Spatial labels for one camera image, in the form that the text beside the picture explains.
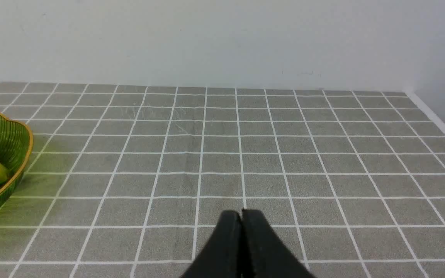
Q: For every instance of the grey checkered tablecloth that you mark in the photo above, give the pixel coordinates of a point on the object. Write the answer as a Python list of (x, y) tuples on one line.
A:
[(129, 181)]

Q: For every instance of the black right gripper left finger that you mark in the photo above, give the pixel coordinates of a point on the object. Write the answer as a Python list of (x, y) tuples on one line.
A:
[(219, 258)]

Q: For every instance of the green glass fruit plate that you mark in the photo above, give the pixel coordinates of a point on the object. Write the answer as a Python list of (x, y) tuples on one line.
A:
[(16, 143)]

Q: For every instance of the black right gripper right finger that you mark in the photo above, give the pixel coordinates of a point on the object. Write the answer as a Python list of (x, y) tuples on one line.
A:
[(266, 256)]

